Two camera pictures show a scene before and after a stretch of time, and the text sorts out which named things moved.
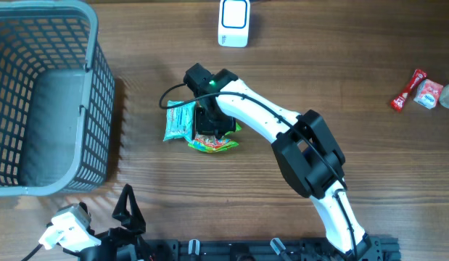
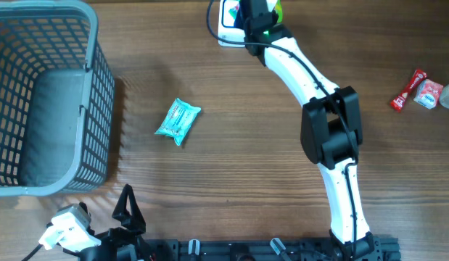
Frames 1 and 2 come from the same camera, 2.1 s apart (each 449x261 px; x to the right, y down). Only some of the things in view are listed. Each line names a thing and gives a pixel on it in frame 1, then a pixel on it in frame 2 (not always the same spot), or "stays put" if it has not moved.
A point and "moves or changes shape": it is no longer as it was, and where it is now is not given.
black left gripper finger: (135, 221) stays put
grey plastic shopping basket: (53, 98) stays put
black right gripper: (202, 127) → (239, 21)
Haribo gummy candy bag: (212, 143) → (233, 11)
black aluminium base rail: (262, 250) stays put
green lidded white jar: (447, 97) stays put
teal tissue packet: (180, 120) moves or changes shape
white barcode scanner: (233, 23) stays put
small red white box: (427, 93) stays put
